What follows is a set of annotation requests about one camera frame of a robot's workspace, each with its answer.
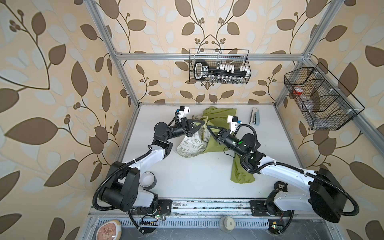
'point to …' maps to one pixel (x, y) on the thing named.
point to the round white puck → (227, 224)
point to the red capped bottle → (298, 91)
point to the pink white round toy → (111, 230)
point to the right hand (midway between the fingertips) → (207, 129)
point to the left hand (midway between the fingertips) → (205, 125)
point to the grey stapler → (254, 117)
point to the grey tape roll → (148, 180)
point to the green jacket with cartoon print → (203, 141)
